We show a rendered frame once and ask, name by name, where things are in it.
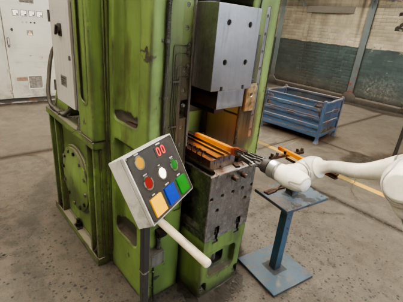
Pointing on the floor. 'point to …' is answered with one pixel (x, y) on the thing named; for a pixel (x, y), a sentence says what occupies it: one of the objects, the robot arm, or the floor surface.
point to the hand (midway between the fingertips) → (240, 153)
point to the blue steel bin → (302, 111)
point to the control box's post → (144, 263)
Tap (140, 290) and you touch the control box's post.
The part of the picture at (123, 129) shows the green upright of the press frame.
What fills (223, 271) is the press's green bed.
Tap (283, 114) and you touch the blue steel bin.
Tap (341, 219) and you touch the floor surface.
